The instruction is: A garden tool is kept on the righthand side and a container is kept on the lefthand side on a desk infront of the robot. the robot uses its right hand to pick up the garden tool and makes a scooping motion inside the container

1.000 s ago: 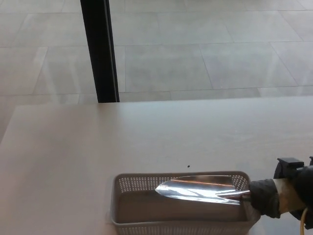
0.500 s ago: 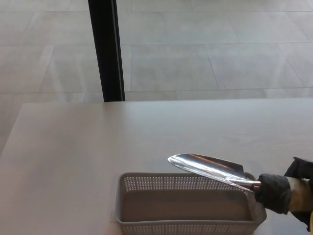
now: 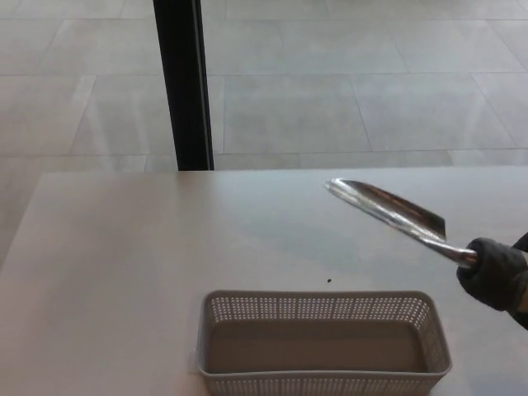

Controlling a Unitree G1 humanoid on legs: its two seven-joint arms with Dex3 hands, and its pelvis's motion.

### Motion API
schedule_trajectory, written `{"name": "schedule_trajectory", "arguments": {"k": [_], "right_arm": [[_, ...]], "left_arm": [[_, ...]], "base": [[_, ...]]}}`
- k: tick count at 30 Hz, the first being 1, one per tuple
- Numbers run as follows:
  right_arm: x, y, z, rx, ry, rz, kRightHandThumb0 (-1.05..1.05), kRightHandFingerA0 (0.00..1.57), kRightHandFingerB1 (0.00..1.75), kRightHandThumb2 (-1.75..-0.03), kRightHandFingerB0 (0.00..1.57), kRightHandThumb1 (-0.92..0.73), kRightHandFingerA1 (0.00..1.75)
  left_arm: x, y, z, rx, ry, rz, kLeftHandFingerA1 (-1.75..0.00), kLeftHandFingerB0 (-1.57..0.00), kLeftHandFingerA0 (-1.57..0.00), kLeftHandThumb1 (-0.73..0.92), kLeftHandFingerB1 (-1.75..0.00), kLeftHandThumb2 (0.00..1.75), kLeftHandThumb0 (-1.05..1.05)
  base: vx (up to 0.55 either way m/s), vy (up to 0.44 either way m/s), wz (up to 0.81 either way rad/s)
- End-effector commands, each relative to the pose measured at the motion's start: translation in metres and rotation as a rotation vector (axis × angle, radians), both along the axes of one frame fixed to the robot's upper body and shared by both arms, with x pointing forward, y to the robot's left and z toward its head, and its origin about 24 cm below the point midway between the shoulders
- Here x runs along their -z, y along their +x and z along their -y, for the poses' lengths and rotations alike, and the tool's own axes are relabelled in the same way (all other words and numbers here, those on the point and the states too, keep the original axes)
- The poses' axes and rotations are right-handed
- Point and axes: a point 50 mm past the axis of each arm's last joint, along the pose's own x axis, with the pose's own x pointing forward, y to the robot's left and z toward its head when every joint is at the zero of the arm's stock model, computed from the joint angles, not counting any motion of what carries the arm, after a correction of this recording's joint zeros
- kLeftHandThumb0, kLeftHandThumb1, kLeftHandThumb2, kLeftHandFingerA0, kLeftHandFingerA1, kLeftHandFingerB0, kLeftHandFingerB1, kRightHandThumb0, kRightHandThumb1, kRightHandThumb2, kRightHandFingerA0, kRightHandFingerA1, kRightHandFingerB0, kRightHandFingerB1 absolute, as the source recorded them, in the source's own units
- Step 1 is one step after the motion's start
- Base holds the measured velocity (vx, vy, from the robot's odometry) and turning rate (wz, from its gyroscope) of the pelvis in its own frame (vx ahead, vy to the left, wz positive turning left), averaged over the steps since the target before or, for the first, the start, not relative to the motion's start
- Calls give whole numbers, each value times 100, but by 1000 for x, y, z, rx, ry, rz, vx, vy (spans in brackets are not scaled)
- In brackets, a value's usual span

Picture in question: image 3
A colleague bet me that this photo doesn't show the grey perforated plastic basket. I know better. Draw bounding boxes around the grey perforated plastic basket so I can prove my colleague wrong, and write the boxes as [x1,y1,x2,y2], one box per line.
[196,290,453,396]

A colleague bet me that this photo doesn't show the black vertical post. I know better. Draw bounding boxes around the black vertical post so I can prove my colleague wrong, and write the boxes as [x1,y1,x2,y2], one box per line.
[152,0,215,172]

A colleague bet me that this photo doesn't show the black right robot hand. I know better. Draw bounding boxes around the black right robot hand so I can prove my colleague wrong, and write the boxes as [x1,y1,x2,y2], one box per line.
[455,230,528,332]

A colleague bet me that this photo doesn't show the steel garden trowel black handle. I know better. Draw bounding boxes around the steel garden trowel black handle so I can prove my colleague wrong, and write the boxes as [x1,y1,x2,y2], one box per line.
[323,177,480,270]

